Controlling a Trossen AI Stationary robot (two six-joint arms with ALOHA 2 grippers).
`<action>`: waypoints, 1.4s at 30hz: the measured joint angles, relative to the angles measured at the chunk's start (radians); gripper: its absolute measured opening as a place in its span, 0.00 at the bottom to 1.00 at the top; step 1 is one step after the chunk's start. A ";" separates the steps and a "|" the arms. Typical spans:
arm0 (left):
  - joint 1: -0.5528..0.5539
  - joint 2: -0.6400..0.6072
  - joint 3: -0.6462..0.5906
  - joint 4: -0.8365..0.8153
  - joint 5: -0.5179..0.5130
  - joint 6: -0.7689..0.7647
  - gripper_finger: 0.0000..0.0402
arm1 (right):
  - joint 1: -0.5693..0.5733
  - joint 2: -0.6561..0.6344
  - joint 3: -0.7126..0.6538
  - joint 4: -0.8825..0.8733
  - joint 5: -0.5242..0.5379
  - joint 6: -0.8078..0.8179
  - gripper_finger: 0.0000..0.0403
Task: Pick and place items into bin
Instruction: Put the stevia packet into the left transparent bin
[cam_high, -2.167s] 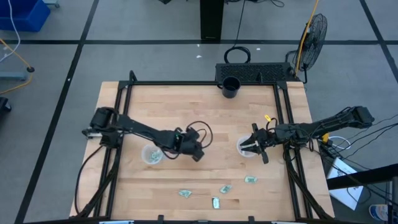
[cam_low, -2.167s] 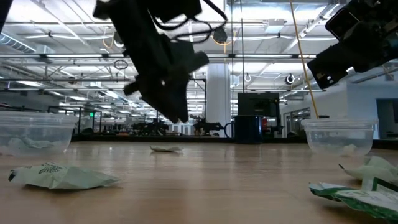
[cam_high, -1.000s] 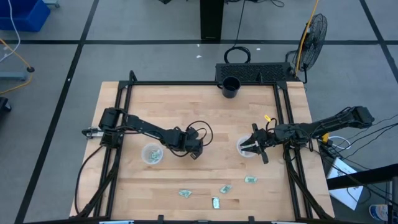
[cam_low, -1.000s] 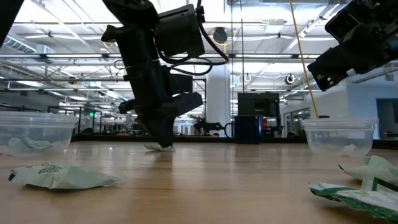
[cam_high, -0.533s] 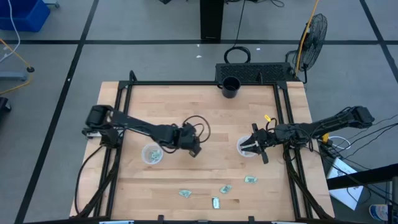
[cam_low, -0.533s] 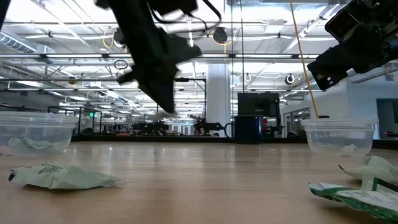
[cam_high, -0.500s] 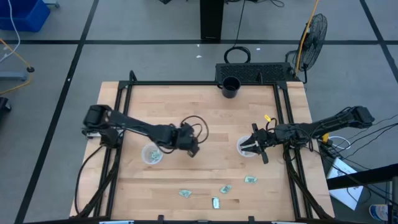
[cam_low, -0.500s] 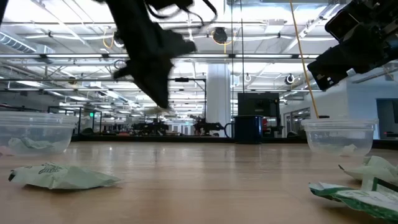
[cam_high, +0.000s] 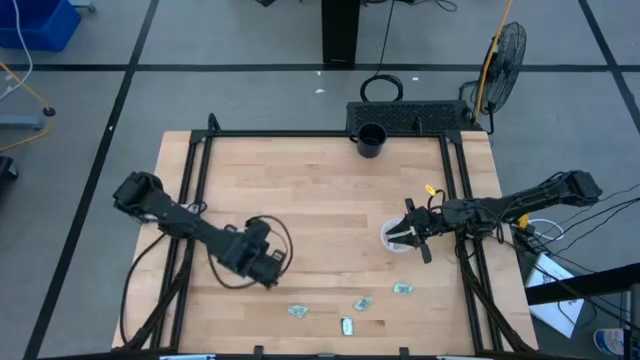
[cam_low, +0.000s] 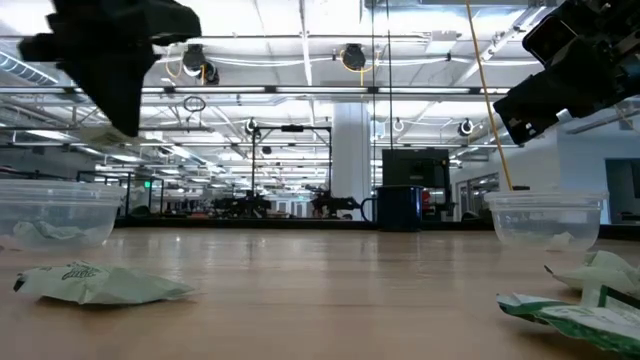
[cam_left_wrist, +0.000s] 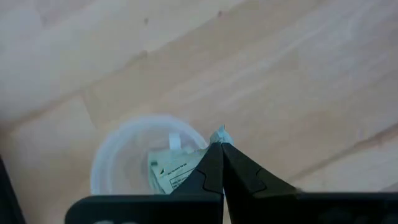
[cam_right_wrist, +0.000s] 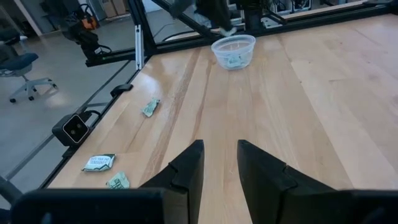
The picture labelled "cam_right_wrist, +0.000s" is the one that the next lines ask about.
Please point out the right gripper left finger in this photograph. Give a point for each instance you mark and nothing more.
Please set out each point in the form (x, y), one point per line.
(186, 186)

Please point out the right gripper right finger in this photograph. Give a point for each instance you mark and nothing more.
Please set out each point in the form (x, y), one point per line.
(264, 189)

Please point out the green snack packet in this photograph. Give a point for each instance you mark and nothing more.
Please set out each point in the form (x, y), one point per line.
(228, 31)
(233, 61)
(118, 181)
(151, 107)

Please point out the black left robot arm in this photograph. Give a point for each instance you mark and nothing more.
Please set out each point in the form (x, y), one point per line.
(252, 15)

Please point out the clear plastic bowl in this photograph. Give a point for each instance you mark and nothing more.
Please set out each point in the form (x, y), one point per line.
(245, 43)

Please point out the flat white-printed green packet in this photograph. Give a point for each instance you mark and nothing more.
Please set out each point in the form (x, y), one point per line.
(99, 162)

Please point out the black and orange robot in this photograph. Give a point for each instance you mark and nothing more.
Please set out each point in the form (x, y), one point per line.
(84, 34)

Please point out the office chair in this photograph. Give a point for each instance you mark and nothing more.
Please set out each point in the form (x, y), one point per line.
(18, 62)

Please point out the silver frame bracket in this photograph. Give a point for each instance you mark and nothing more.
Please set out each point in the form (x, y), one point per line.
(139, 46)

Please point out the black edge bracket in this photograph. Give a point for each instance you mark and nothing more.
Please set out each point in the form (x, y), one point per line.
(121, 89)

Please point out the black table-level camera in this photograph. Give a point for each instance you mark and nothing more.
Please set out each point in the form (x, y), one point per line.
(73, 129)

